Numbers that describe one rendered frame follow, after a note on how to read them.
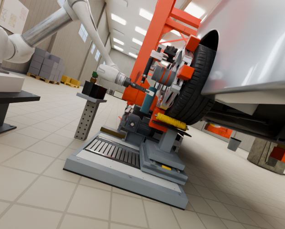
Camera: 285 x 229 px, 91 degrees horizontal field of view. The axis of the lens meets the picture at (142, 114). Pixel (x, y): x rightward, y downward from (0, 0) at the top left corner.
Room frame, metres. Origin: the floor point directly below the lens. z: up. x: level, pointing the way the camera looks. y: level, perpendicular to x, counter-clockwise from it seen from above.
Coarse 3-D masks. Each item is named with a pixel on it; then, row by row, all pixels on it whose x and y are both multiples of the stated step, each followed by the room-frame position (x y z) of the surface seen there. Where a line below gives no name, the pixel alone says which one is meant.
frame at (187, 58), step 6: (186, 54) 1.03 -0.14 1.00; (186, 60) 0.99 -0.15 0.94; (180, 66) 0.99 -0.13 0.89; (174, 78) 1.03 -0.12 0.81; (174, 84) 0.99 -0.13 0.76; (180, 84) 0.99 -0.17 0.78; (162, 90) 1.49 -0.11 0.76; (168, 90) 1.06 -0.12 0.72; (174, 90) 1.00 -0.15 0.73; (162, 96) 1.46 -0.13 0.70; (168, 96) 1.05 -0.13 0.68; (174, 96) 1.04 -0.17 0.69; (156, 102) 1.41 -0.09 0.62; (162, 102) 1.11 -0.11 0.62; (168, 102) 1.10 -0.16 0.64; (162, 108) 1.15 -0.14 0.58
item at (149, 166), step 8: (144, 144) 1.51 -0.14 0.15; (144, 152) 1.27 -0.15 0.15; (144, 160) 1.02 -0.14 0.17; (152, 160) 1.07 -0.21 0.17; (144, 168) 1.01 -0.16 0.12; (152, 168) 1.02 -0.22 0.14; (160, 168) 1.02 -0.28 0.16; (168, 168) 1.03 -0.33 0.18; (160, 176) 1.03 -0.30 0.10; (168, 176) 1.03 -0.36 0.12; (176, 176) 1.03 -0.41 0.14; (184, 176) 1.04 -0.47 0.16; (184, 184) 1.04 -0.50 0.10
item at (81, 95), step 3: (78, 93) 1.14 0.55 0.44; (81, 93) 1.19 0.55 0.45; (78, 96) 1.15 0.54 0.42; (81, 96) 1.15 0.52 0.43; (84, 96) 1.15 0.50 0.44; (87, 96) 1.15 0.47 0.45; (87, 99) 1.15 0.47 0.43; (90, 99) 1.15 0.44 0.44; (93, 99) 1.15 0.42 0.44; (96, 99) 1.19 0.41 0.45; (99, 99) 1.29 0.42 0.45; (96, 102) 1.18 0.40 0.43; (99, 102) 1.27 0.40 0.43; (102, 102) 1.39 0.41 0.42; (105, 102) 1.55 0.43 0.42
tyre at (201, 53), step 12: (204, 48) 1.04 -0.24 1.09; (204, 60) 0.96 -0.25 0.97; (204, 72) 0.95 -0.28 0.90; (192, 84) 0.95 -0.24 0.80; (204, 84) 0.95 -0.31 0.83; (180, 96) 1.00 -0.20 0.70; (192, 96) 0.97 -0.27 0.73; (204, 96) 0.97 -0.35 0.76; (180, 108) 1.03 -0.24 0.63; (192, 108) 1.01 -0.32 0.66; (204, 108) 1.00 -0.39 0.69; (180, 120) 1.15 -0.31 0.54; (192, 120) 1.10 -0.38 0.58
